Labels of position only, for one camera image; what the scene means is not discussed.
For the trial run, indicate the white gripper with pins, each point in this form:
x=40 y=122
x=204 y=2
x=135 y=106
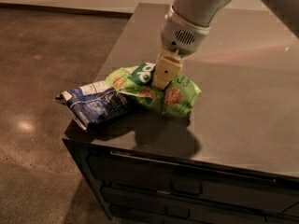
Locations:
x=180 y=37

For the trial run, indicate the green rice chip bag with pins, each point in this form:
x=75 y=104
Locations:
x=176 y=100

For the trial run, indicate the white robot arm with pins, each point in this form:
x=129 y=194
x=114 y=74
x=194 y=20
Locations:
x=287 y=11

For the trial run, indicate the blue chip bag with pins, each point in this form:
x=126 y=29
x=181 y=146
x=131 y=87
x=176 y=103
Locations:
x=94 y=103

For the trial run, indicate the upper cabinet drawer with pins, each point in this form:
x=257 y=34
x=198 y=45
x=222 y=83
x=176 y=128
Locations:
x=189 y=182

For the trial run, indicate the cabinet drawer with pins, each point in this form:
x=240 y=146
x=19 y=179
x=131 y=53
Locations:
x=159 y=210
x=189 y=182

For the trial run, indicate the dark drawer cabinet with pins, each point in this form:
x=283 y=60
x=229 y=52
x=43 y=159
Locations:
x=234 y=160

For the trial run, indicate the lower cabinet drawer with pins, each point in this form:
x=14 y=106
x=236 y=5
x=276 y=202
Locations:
x=159 y=210

